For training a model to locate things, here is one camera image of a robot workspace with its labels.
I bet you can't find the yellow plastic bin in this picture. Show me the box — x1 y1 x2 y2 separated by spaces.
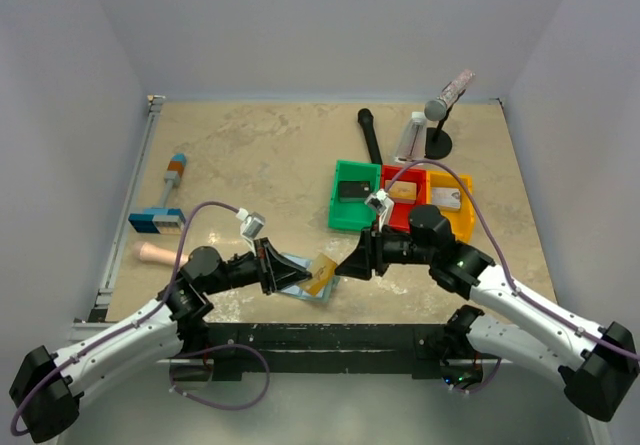
426 170 475 243

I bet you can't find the aluminium frame rail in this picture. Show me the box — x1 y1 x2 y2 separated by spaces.
69 95 166 337

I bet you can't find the silver microphone on stand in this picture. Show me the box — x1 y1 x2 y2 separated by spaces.
424 69 476 122

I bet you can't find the blue toy block hammer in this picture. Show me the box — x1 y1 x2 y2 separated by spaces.
128 153 187 235

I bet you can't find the red plastic bin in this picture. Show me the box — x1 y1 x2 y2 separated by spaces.
389 168 428 232

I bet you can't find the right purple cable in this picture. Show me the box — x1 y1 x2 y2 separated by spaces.
382 159 640 396

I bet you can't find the gold credit card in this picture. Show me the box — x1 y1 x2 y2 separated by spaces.
302 253 337 296

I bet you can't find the card in yellow bin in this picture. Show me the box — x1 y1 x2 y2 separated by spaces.
431 187 462 211

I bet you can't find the green plastic bin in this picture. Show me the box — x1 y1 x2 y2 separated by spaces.
328 160 381 232

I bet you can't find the beige wooden handle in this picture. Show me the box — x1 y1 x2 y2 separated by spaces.
133 242 189 266

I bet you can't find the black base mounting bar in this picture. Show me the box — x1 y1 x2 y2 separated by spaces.
180 323 483 381

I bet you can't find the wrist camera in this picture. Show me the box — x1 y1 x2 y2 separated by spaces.
236 208 266 248
365 188 394 234

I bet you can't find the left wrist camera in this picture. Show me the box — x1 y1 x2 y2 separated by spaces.
236 208 266 248

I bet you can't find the white metronome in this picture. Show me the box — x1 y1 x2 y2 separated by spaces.
391 111 427 164

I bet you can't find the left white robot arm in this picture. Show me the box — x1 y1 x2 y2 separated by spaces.
9 238 311 444

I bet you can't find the black handheld microphone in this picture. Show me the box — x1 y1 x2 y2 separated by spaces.
357 108 383 165

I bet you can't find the black VIP card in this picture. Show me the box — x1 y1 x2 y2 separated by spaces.
338 180 371 203

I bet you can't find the orange card in red bin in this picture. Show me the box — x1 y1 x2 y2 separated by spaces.
388 181 418 204

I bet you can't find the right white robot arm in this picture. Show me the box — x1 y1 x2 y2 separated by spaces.
335 205 639 422

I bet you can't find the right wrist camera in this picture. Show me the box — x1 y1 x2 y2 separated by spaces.
365 188 394 234

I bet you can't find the sage green card holder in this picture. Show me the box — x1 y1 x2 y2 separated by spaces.
279 253 339 303

